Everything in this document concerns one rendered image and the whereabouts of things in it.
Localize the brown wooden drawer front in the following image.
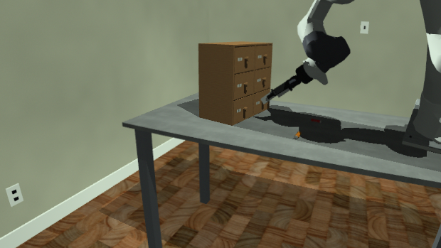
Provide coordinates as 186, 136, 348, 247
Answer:
254, 68, 270, 92
253, 89, 270, 114
234, 45, 255, 72
233, 70, 254, 99
255, 45, 272, 68
233, 95, 253, 123

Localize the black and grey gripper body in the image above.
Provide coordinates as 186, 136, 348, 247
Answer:
293, 65, 313, 84

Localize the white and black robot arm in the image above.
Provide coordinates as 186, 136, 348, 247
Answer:
297, 0, 441, 144

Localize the brown chest of drawers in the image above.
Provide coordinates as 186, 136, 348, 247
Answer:
198, 42, 270, 126

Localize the orange battery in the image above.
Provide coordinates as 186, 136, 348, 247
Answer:
294, 131, 302, 139

